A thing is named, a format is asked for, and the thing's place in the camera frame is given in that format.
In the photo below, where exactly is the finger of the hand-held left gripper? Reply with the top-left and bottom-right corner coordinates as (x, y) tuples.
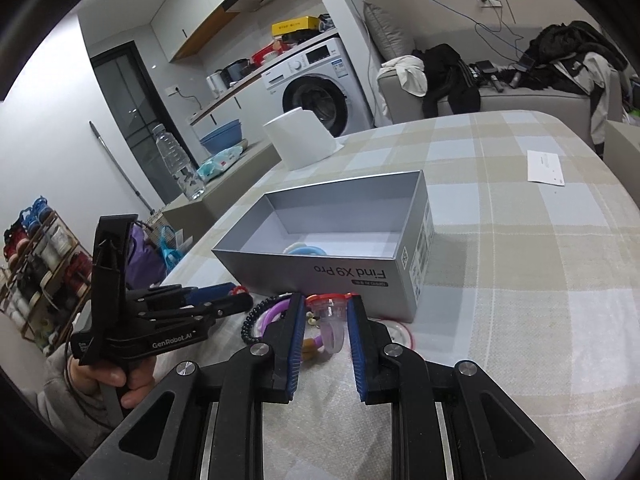
(150, 282), (236, 306)
(141, 292), (254, 331)

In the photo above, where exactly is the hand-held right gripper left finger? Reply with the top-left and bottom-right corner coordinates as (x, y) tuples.
(70, 292), (307, 480)

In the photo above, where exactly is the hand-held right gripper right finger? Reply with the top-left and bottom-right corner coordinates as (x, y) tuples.
(347, 294), (586, 480)

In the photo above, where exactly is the black bead bracelet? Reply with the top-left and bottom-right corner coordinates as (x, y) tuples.
(240, 297), (273, 346)

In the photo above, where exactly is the red pink translucent bangle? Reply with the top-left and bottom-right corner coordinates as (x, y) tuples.
(305, 293), (351, 357)

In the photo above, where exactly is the purple bracelet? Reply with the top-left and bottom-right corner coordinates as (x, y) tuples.
(248, 294), (294, 341)

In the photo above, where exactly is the grey cardboard box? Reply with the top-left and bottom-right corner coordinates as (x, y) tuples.
(211, 170), (435, 324)

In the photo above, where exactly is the person's left forearm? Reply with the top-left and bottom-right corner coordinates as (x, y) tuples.
(20, 345), (126, 441)

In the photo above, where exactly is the orange jewelry piece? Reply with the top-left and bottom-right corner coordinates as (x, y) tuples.
(300, 337), (327, 362)

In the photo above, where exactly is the person's left hand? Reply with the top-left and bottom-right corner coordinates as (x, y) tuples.
(68, 357), (157, 410)

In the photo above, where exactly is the clear bangle with red rim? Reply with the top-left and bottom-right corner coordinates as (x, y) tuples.
(371, 316), (416, 352)

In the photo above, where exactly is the purple bag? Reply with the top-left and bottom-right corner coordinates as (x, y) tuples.
(124, 224), (167, 289)

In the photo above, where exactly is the blue plastic bag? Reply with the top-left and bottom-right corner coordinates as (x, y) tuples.
(158, 225), (186, 267)

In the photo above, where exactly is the wooden shoe rack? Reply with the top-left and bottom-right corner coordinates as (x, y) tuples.
(0, 196), (94, 357)

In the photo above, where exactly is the wet wipes packet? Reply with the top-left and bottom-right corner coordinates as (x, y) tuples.
(196, 146), (247, 184)

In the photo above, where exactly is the clear plastic water bottle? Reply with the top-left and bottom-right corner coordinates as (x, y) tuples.
(151, 122), (207, 201)

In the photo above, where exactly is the blue plastic basin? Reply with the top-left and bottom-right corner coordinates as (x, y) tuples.
(199, 119), (245, 154)

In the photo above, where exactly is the checked tablecloth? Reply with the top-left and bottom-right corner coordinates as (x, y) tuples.
(150, 108), (640, 480)

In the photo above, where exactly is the white paper roll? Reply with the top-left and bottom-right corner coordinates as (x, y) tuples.
(262, 106), (345, 171)

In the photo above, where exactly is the dark glass door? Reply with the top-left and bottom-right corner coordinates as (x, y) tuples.
(90, 42), (174, 207)

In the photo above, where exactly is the dark rice cooker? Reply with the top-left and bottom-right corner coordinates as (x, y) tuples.
(220, 58), (250, 86)

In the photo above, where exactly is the white washing machine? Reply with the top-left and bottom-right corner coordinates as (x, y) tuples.
(260, 36), (375, 137)

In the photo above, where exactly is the red container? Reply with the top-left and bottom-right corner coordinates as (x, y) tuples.
(249, 44), (281, 67)

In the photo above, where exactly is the white paper sheet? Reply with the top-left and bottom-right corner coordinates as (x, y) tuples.
(526, 149), (566, 187)

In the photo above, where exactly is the white cloth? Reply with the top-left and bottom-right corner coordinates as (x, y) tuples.
(380, 55), (429, 97)

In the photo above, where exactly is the yellow box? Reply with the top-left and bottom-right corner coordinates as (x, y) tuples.
(271, 16), (321, 38)

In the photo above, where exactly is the black jacket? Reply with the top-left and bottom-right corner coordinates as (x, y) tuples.
(411, 43), (482, 117)

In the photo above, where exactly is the grey sofa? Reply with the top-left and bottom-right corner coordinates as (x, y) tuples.
(376, 66), (626, 161)

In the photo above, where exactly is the grey pillow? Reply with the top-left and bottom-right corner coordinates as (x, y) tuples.
(362, 1), (419, 62)

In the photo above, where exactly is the pile of dark clothes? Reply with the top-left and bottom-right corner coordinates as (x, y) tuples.
(519, 20), (629, 153)

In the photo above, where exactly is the light blue ring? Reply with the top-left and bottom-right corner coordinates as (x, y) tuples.
(284, 242), (327, 257)

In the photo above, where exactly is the grey mop handle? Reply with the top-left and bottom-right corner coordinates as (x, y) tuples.
(88, 120), (154, 212)

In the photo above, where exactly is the white wall cabinet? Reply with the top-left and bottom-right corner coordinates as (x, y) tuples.
(149, 0), (252, 64)

